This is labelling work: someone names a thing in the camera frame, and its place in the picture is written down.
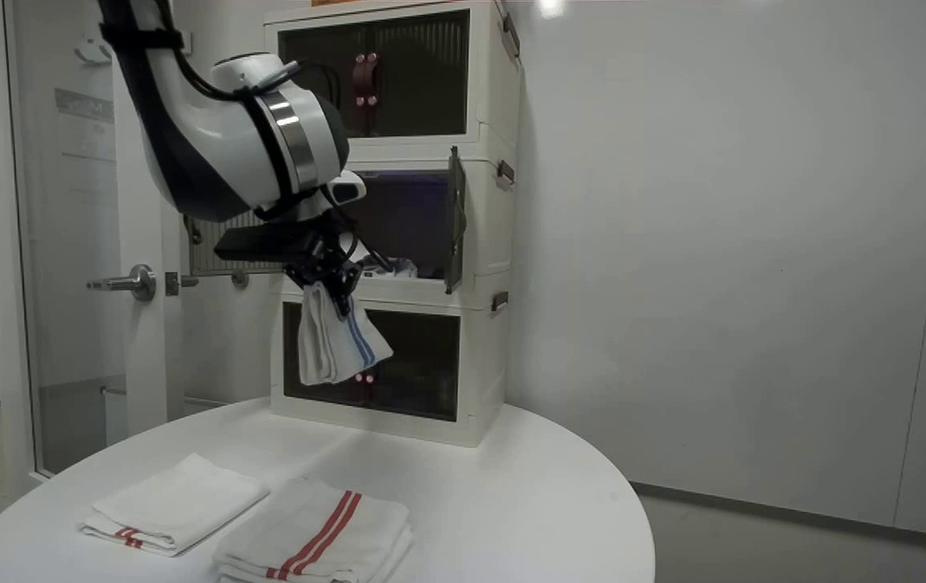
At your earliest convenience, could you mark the smoked translucent cabinet door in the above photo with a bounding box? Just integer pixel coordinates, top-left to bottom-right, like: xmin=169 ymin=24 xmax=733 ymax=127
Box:
xmin=440 ymin=144 xmax=468 ymax=299

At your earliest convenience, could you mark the white door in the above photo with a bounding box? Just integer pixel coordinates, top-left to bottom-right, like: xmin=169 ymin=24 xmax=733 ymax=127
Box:
xmin=3 ymin=0 xmax=191 ymax=480

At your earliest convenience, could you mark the white cloth with blue stripes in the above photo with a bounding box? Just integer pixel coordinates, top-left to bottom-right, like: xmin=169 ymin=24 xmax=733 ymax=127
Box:
xmin=295 ymin=282 xmax=398 ymax=387

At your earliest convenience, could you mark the silver door lever handle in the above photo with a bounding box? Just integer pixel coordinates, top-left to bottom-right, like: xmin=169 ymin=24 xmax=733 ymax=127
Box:
xmin=85 ymin=263 xmax=162 ymax=307

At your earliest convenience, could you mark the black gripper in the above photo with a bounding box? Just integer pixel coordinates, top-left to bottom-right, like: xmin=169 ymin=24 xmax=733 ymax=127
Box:
xmin=288 ymin=210 xmax=367 ymax=316

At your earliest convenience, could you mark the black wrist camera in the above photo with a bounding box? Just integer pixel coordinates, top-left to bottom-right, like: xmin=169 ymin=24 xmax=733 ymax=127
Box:
xmin=212 ymin=215 xmax=318 ymax=266

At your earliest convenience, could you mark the folded cloth with red stripe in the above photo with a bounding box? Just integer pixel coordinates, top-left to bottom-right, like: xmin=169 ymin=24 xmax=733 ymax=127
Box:
xmin=212 ymin=480 xmax=417 ymax=583

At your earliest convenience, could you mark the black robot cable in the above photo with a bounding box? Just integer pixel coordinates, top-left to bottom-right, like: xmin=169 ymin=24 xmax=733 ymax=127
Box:
xmin=96 ymin=0 xmax=230 ymax=102

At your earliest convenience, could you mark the white stacked cabinet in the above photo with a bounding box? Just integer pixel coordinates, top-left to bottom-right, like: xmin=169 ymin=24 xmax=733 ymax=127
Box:
xmin=261 ymin=0 xmax=529 ymax=450

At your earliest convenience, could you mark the folded cloth with red mark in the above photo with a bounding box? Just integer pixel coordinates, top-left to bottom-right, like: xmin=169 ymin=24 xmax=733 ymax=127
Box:
xmin=79 ymin=450 xmax=271 ymax=561

